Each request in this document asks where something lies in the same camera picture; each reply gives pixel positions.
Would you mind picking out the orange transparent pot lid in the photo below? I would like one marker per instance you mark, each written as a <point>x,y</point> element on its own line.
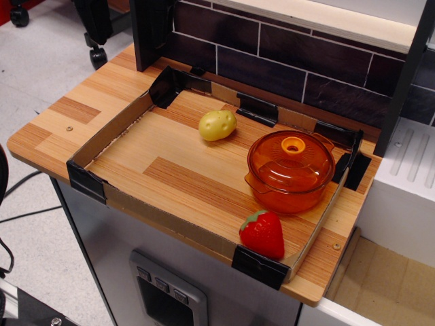
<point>290,159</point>

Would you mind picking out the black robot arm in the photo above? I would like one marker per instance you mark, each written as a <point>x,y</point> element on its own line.
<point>95,17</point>

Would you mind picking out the orange transparent plastic pot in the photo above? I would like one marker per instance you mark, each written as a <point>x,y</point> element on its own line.
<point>289,200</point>

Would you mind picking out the yellow toy potato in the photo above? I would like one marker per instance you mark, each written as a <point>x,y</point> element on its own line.
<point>216,125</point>

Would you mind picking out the red toy strawberry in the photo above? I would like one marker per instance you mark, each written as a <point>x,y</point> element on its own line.
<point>262,233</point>

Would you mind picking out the cardboard fence with black tape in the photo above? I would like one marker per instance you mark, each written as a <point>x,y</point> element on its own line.
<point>151,162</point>

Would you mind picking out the grey toy oven panel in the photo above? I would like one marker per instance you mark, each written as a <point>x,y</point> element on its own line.
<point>167,298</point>

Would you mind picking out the black office chair base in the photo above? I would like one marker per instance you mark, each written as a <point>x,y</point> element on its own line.
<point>97,55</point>

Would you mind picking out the white toy sink unit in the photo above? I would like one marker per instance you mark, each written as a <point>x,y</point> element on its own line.
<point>398,212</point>

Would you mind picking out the white upper shelf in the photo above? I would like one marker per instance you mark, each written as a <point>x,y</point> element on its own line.
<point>354,26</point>

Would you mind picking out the dark left upright post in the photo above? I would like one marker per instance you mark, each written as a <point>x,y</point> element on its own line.
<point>151,26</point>

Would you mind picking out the dark upright post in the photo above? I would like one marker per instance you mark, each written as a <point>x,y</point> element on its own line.
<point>419,45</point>
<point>151,26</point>

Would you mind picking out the dark right upright post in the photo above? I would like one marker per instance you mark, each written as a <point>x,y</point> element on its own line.
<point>419,45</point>

